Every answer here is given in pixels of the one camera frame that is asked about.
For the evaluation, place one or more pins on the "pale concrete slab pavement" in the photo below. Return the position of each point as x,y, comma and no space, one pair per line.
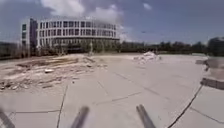
133,83

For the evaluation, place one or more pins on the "pile of white rubble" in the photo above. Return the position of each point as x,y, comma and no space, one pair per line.
146,56

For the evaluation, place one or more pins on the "large white curved building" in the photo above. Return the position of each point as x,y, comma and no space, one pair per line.
73,31

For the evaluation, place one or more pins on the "row of dark trees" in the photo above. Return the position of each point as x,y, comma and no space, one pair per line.
166,46

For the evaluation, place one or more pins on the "robot's own part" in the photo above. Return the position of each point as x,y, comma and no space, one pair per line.
145,117
80,117

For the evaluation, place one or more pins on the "sandy rubble dirt patch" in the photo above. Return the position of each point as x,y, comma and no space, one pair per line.
46,70

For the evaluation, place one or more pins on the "dark fence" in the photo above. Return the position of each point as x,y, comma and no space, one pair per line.
13,50

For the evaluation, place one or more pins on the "grey concrete block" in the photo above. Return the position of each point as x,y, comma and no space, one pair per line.
213,75

